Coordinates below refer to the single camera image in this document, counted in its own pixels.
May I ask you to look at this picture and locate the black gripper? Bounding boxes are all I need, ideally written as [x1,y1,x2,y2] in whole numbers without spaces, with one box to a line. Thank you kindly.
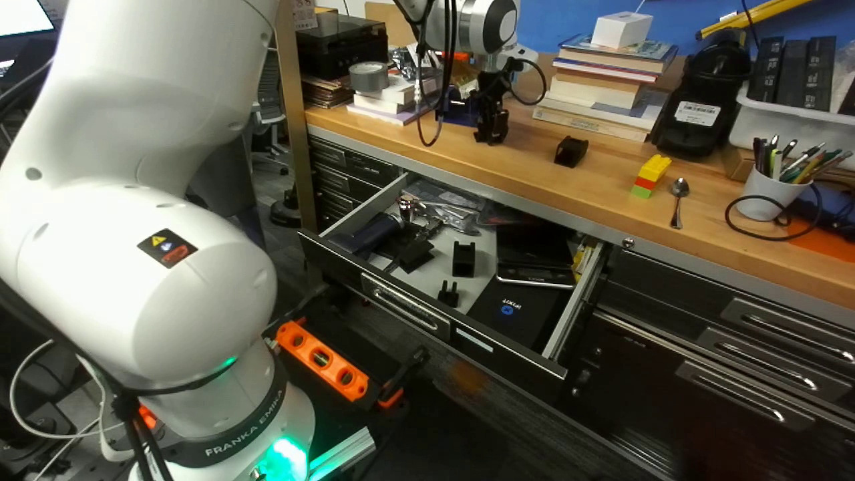
[467,66,516,145]

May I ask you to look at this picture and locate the black angular clip object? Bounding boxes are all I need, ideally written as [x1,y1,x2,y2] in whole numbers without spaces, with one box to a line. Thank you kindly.
[472,122,511,148]

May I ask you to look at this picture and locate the open metal drawer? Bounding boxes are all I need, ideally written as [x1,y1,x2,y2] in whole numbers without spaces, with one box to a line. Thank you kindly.
[297,169,610,384]

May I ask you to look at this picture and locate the dark drawer cabinet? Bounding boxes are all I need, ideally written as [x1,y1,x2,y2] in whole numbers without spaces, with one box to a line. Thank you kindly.
[305,122,855,481]

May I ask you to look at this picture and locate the clear plastic bag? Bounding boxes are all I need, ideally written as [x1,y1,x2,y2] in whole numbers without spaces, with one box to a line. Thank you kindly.
[418,181,491,235]

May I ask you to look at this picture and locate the wide pale book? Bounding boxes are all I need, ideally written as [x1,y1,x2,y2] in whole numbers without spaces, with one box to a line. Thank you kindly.
[532,94,662,145]

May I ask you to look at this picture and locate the pale flat board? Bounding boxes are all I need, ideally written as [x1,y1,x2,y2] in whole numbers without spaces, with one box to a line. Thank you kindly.
[348,102,426,129]

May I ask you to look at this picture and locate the thick cream paged book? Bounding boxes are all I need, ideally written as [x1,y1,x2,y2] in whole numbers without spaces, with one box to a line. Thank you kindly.
[543,57,670,114]

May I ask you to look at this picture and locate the black cylindrical lens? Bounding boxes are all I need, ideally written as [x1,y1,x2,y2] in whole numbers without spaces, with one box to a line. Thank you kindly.
[395,196,423,235]

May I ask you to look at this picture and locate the black blocky part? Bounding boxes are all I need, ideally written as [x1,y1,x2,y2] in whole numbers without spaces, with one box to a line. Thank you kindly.
[450,239,479,279]

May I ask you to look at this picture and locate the thin dark cover book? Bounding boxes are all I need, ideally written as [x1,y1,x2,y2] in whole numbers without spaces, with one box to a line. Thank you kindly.
[555,37,675,66]

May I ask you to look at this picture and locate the brown cardboard sheet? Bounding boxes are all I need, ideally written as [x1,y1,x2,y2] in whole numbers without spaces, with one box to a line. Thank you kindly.
[364,0,431,48]

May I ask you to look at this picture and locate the black angular part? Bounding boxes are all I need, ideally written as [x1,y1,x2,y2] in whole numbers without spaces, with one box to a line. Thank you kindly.
[368,211,439,276]

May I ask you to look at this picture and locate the small white box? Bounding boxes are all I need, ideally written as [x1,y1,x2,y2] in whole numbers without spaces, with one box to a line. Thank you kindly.
[591,12,654,50]

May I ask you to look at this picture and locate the black equipment case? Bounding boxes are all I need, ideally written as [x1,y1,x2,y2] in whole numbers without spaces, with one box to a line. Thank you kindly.
[295,12,391,80]

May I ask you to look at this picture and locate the stack of flat boards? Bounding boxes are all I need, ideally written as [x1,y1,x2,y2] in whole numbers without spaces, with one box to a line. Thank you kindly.
[299,74,356,110]

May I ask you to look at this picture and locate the yellow red green block stack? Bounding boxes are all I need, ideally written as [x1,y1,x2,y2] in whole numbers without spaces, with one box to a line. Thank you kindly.
[630,153,675,200]

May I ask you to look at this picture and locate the small black plug part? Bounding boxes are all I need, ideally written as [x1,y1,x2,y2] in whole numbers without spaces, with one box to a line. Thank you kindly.
[435,279,466,309]

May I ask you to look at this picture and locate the black notebook with blue logo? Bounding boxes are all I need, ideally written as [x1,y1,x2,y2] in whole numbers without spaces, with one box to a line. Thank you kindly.
[466,272,572,352]

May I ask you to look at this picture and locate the metal spoon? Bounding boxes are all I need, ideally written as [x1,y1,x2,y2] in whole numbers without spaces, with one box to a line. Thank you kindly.
[669,173,693,233]

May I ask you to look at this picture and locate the black ribbed block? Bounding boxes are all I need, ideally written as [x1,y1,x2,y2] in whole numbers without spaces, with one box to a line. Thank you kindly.
[745,34,786,102]
[778,34,812,110]
[805,34,838,114]

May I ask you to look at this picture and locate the yellow spirit level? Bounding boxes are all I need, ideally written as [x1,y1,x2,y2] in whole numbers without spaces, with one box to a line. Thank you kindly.
[698,0,812,44]

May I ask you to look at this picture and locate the white pen cup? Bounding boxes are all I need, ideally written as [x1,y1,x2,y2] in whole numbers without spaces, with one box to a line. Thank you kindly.
[738,163,810,225]

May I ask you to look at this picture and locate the orange spirit level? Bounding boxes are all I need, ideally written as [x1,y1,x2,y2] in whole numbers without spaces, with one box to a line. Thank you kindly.
[272,319,372,407]

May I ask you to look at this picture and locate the white plastic bin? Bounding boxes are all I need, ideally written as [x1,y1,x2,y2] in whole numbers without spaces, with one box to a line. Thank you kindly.
[727,82,855,169]

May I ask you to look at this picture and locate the orange flat sheet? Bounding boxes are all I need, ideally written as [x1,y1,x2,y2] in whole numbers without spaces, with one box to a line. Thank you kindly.
[790,225,855,264]

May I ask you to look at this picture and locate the grey duct tape roll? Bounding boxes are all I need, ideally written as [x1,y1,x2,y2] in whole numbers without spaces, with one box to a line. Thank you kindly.
[345,62,392,94]

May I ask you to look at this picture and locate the blue wall board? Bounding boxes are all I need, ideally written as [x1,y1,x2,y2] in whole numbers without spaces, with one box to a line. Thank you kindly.
[516,0,855,57]

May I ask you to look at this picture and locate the wooden upright post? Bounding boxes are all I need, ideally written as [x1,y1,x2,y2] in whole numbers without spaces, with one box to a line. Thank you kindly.
[275,0,321,235]

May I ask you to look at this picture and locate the black looped cable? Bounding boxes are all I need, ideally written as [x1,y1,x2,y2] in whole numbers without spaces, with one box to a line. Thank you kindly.
[721,191,825,244]

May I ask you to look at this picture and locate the white floor cable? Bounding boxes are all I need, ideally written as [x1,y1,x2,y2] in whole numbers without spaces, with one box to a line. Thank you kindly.
[9,338,129,466]

